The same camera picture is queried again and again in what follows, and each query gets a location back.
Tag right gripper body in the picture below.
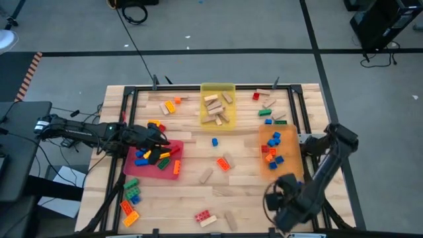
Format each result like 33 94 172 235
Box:
266 173 300 212

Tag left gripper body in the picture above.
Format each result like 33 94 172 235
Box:
122 126 163 150

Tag red large brick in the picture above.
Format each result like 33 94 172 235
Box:
194 210 212 223

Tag pink translucent plastic bin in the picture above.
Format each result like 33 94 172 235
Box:
121 136 185 181

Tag orange translucent plastic bin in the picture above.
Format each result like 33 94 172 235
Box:
258 124 305 181

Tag yellow translucent plastic bin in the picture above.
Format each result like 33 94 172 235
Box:
199 82 238 131

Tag white paper sheet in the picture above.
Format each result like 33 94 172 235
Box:
37 165 87 219

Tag black desk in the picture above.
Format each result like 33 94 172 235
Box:
0 100 53 203

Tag striped hazard tape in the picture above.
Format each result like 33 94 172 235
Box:
14 51 44 102

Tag black floor equipment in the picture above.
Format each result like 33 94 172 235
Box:
107 0 160 9

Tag white round fan base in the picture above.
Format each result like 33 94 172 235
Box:
0 28 19 54

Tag black stand leg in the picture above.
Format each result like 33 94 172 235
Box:
3 0 27 30

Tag black equipment case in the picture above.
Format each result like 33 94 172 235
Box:
343 0 423 50

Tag black metal table frame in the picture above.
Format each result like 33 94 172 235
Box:
79 84 356 238

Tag long black floor cable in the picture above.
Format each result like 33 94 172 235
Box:
114 6 157 85

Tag coiled black cable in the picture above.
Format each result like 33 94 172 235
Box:
121 5 149 26

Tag black power cable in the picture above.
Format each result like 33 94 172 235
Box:
360 41 401 69

